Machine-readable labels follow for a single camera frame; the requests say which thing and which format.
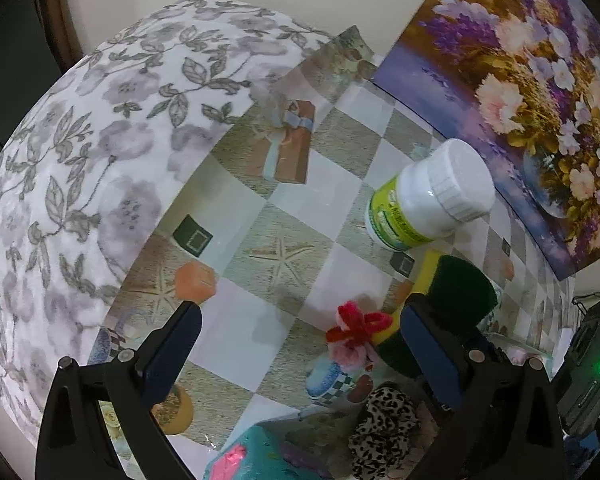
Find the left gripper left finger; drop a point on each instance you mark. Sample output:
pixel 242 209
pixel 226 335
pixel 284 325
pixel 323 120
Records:
pixel 73 442

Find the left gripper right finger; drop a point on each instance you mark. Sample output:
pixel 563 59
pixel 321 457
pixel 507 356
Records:
pixel 503 421

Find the leopard print scrunchie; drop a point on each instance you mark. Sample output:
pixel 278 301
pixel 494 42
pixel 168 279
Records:
pixel 381 440

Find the green yellow sponge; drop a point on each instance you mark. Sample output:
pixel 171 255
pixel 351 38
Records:
pixel 457 297

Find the red pink flower hairclip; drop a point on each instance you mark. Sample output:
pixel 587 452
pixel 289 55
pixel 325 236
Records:
pixel 349 342

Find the teal plastic toy case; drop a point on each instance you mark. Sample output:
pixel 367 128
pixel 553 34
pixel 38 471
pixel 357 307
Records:
pixel 259 454

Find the white pill bottle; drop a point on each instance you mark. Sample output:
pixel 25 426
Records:
pixel 430 199

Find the floral white tablecloth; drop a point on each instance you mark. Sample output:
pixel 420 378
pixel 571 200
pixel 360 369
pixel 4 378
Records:
pixel 92 168

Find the floral painting canvas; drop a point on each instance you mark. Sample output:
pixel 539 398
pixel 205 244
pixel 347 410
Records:
pixel 519 80

